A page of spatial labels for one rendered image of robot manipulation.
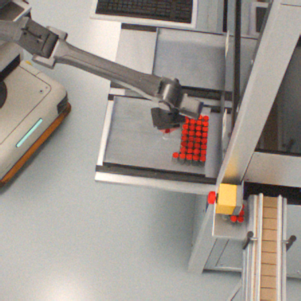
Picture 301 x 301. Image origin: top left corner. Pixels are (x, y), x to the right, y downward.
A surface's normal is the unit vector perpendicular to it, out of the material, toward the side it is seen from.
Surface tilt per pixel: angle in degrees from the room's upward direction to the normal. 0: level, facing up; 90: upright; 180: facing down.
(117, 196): 0
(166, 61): 0
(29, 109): 0
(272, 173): 90
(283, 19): 90
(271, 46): 90
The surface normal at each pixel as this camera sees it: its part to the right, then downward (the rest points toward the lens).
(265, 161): -0.11, 0.87
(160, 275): 0.05, -0.48
